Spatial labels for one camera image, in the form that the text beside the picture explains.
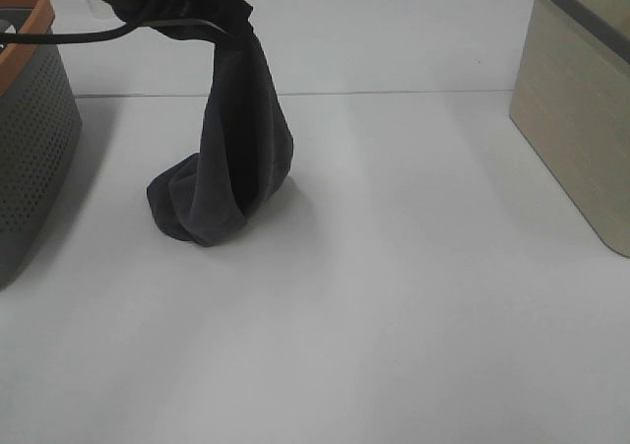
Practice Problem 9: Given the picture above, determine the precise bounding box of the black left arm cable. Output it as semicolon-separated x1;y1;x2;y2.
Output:
0;16;225;46

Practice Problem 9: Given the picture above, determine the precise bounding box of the beige basket grey rim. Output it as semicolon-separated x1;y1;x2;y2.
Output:
509;0;629;256

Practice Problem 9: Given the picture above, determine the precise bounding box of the grey perforated basket orange rim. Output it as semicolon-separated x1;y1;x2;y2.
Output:
0;0;84;289

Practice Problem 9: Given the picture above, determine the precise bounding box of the dark grey towel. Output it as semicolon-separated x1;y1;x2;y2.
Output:
147;0;294;247

